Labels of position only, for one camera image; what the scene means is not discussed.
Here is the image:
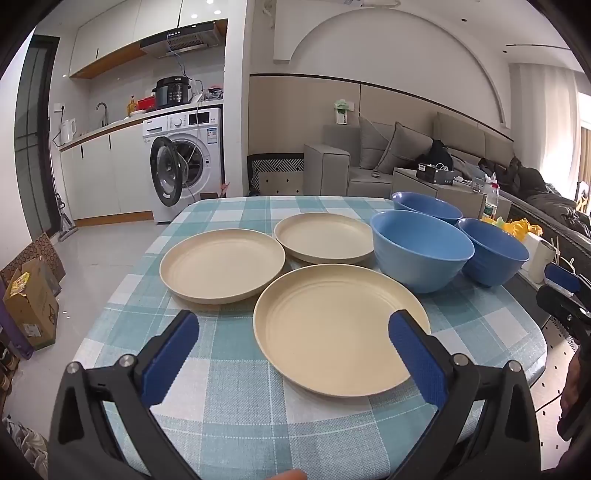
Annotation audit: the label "white wall cabinets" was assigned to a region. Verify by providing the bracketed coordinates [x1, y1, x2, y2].
[69, 0, 250, 79]

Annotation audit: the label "black bag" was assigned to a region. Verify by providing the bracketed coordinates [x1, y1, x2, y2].
[422, 140, 453, 169]

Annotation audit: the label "brown cardboard box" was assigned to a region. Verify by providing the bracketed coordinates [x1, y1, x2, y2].
[2, 258, 60, 350]

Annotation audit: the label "yellow plastic bag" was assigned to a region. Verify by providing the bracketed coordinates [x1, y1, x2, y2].
[480, 217, 543, 241]

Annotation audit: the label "grey side cabinet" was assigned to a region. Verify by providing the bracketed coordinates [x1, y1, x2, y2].
[392, 167, 513, 222]

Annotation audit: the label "floor mop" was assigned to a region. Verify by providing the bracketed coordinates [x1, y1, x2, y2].
[53, 194, 77, 241]

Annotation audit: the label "black white patterned cushion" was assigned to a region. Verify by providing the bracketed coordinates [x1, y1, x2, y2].
[247, 154, 305, 197]

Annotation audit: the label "range hood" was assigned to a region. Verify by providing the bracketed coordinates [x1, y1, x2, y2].
[140, 25, 228, 59]

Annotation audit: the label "grey sofa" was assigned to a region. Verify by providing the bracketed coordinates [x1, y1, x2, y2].
[302, 111, 591, 241]

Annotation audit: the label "dark glass door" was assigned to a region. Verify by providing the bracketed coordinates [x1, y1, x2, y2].
[14, 34, 61, 236]

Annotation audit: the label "white kitchen base cabinet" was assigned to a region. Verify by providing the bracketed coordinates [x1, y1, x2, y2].
[59, 124, 155, 227]

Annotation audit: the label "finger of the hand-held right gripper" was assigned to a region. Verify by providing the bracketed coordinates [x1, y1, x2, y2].
[536, 284, 591, 340]
[545, 264, 583, 295]

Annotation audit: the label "black pressure cooker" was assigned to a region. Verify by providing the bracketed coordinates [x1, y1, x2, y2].
[154, 76, 192, 110]

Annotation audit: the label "dark jacket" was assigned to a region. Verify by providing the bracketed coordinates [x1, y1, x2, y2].
[478, 157, 591, 236]

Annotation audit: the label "blue bowl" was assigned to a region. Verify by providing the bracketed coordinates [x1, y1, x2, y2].
[456, 218, 530, 288]
[370, 210, 475, 294]
[392, 191, 464, 227]

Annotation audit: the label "teal checked tablecloth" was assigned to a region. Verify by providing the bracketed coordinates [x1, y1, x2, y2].
[74, 196, 548, 480]

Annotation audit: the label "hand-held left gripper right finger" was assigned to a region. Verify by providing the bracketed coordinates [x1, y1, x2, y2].
[388, 310, 541, 480]

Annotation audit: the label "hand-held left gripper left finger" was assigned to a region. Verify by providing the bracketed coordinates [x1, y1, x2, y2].
[47, 310, 204, 480]

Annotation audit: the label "beige round plate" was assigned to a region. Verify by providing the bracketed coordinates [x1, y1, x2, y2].
[253, 264, 432, 398]
[274, 212, 376, 265]
[159, 229, 286, 304]

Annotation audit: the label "brown patterned box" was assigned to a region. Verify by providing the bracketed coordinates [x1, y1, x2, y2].
[0, 232, 65, 287]

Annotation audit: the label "grey sofa pillow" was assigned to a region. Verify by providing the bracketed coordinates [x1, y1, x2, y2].
[358, 115, 398, 169]
[376, 122, 435, 174]

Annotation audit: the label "white washing machine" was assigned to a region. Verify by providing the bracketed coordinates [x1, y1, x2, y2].
[141, 107, 225, 225]

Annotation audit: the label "black box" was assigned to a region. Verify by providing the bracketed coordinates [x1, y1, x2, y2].
[416, 162, 455, 183]

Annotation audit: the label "clear bottle red cap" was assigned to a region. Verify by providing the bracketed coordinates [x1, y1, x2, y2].
[482, 182, 502, 220]

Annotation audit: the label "white curtain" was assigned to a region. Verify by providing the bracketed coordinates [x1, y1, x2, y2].
[512, 62, 583, 153]

